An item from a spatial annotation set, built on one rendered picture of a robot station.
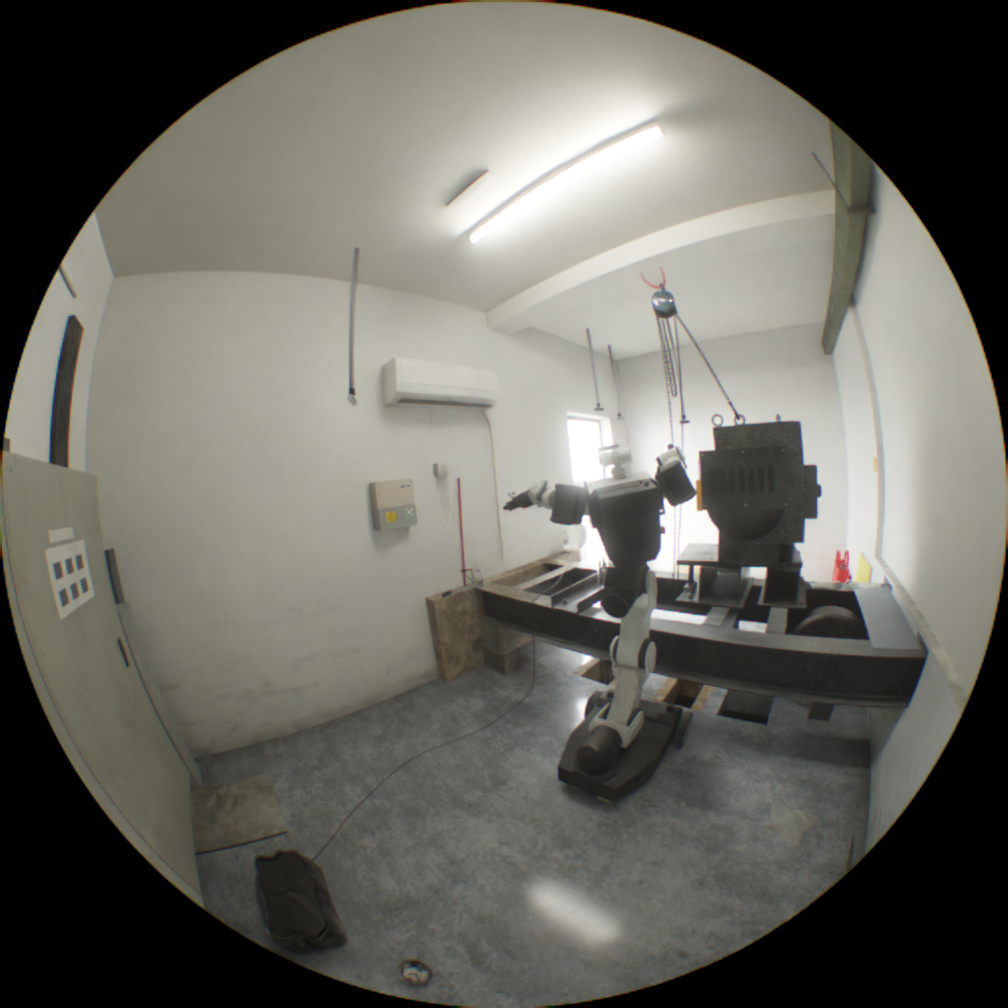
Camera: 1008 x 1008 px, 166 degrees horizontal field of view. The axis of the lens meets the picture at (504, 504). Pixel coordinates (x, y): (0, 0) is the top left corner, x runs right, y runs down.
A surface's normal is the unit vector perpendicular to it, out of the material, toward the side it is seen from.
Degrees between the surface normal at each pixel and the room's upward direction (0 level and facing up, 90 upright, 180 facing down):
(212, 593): 90
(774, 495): 90
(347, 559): 90
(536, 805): 0
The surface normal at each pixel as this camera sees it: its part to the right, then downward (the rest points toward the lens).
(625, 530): -0.11, 0.53
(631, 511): -0.18, 0.29
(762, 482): -0.63, 0.12
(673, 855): -0.09, -0.99
